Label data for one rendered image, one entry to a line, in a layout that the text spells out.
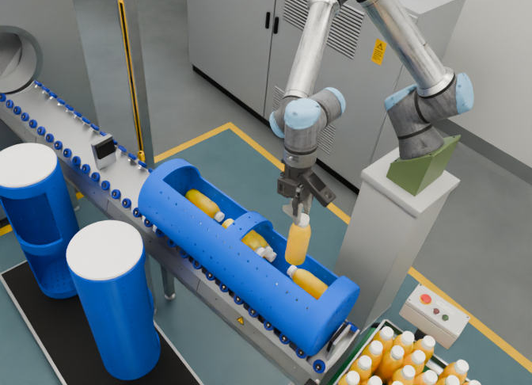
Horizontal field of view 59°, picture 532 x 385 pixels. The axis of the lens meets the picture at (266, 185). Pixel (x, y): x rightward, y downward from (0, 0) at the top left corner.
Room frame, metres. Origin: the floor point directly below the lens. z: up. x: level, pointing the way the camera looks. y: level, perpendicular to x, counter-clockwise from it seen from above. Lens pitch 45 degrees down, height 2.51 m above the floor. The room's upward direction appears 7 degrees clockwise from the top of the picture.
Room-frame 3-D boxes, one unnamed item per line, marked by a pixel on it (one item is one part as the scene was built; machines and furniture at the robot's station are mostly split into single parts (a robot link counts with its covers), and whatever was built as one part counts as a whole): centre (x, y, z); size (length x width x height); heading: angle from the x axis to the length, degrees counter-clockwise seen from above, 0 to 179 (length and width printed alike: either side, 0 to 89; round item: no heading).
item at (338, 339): (0.79, -0.31, 0.99); 0.10 x 0.02 x 0.12; 144
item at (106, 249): (1.03, 0.58, 1.03); 0.28 x 0.28 x 0.01
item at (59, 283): (1.42, 1.07, 0.59); 0.28 x 0.28 x 0.88
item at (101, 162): (1.58, 0.76, 1.00); 0.10 x 0.04 x 0.15; 144
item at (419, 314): (0.91, -0.65, 1.05); 0.20 x 0.10 x 0.10; 54
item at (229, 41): (3.38, -0.08, 0.72); 2.15 x 0.54 x 1.45; 47
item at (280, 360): (1.41, 0.53, 0.79); 2.17 x 0.29 x 0.34; 54
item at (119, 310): (1.03, 0.58, 0.59); 0.28 x 0.28 x 0.88
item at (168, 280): (1.47, 0.49, 0.31); 0.06 x 0.06 x 0.63; 54
